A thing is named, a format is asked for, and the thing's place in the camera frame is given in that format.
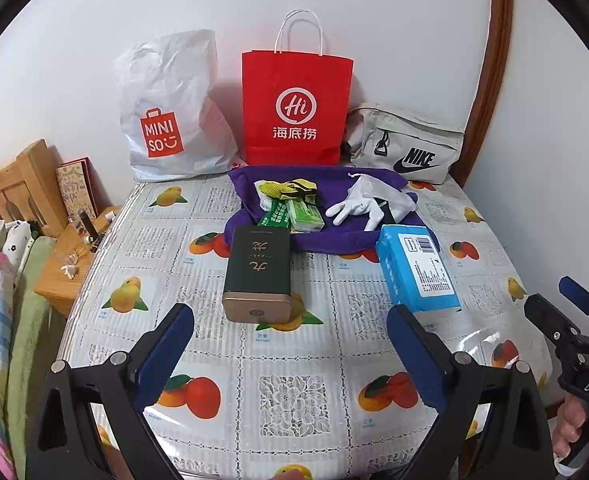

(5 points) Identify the dark green tea box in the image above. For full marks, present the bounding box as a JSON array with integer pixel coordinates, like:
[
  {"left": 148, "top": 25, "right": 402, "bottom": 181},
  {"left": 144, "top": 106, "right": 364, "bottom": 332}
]
[{"left": 222, "top": 226, "right": 292, "bottom": 324}]

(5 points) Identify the white glove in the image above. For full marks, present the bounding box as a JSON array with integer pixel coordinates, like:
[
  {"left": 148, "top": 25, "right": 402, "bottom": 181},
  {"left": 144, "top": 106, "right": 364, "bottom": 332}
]
[{"left": 326, "top": 174, "right": 417, "bottom": 232}]

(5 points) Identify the green snack packet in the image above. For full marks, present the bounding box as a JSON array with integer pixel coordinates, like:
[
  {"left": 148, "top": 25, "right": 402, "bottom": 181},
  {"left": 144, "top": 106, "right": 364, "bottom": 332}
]
[{"left": 259, "top": 198, "right": 291, "bottom": 230}]

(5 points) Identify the green tissue packet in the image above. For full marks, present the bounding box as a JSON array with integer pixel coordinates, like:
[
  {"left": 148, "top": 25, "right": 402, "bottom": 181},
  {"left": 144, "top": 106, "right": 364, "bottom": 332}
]
[{"left": 286, "top": 198, "right": 325, "bottom": 233}]

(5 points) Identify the yellow black pouch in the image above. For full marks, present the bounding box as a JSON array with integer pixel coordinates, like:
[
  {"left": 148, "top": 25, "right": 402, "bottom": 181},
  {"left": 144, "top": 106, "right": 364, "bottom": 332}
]
[{"left": 259, "top": 178, "right": 317, "bottom": 202}]

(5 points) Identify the person's right hand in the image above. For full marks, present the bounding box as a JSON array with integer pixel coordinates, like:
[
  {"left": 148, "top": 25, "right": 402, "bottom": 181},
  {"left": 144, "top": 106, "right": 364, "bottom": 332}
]
[{"left": 551, "top": 393, "right": 588, "bottom": 458}]

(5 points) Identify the blue tissue pack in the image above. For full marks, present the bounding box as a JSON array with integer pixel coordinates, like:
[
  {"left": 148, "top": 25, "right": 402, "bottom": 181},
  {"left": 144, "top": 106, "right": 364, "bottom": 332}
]
[{"left": 375, "top": 224, "right": 460, "bottom": 313}]

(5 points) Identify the fruit print tablecloth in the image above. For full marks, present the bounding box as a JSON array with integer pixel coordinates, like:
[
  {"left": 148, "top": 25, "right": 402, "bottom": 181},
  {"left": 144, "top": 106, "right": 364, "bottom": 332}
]
[{"left": 56, "top": 176, "right": 556, "bottom": 480}]

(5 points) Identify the green bed sheet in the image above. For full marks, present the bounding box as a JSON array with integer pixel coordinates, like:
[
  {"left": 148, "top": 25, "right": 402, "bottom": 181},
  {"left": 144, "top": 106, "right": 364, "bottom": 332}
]
[{"left": 5, "top": 236, "right": 66, "bottom": 479}]

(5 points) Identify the wooden nightstand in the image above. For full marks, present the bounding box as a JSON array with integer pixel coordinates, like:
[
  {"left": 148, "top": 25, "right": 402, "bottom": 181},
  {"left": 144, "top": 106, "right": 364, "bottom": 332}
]
[{"left": 34, "top": 224, "right": 95, "bottom": 318}]

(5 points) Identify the purple towel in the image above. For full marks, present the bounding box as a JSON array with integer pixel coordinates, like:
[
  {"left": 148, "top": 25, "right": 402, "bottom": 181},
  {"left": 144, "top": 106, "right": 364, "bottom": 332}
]
[{"left": 224, "top": 166, "right": 423, "bottom": 255}]

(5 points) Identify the brown book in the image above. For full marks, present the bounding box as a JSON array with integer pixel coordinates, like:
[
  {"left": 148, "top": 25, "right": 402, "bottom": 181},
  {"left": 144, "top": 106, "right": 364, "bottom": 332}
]
[{"left": 56, "top": 157, "right": 98, "bottom": 219}]

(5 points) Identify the wooden headboard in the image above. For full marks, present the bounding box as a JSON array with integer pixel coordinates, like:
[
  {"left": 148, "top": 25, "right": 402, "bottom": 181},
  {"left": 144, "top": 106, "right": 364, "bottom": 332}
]
[{"left": 0, "top": 139, "right": 69, "bottom": 237}]

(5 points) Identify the white Miniso plastic bag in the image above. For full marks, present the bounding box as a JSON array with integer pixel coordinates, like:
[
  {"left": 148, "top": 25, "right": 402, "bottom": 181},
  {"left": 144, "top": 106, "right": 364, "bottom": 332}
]
[{"left": 114, "top": 29, "right": 240, "bottom": 182}]

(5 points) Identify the grey Nike bag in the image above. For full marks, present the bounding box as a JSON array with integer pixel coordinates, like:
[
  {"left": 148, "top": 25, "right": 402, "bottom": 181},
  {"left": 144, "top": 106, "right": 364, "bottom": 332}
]
[{"left": 343, "top": 104, "right": 465, "bottom": 184}]

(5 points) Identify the red Haidilao paper bag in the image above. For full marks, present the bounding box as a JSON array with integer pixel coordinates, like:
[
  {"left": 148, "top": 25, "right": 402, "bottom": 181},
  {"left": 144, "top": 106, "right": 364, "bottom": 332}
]
[{"left": 241, "top": 9, "right": 353, "bottom": 166}]

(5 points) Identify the wooden door frame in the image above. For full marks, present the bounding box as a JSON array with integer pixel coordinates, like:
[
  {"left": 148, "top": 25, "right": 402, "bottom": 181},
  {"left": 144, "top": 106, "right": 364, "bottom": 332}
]
[{"left": 451, "top": 0, "right": 513, "bottom": 188}]

